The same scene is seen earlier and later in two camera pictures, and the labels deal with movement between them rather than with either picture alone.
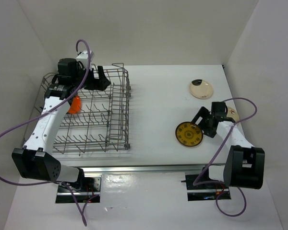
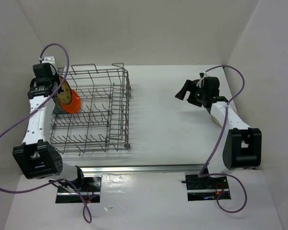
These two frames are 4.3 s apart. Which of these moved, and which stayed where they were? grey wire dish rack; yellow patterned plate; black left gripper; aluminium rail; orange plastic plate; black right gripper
Moved: black right gripper; black left gripper; yellow patterned plate
Stayed: grey wire dish rack; orange plastic plate; aluminium rail
